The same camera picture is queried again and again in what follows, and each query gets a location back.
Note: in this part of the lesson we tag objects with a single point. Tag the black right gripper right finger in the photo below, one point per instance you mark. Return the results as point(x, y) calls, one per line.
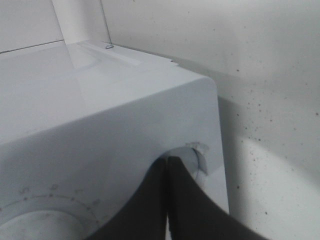
point(193, 215)

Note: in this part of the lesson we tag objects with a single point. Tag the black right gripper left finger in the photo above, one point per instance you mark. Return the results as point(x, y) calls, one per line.
point(144, 216)

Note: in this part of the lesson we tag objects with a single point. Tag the round white door release button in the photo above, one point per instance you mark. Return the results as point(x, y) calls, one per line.
point(192, 162)

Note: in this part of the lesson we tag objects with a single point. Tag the white microwave knob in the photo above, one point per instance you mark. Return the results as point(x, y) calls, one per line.
point(44, 225)

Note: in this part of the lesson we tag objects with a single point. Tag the white microwave oven body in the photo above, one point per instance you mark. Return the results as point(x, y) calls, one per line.
point(80, 125)

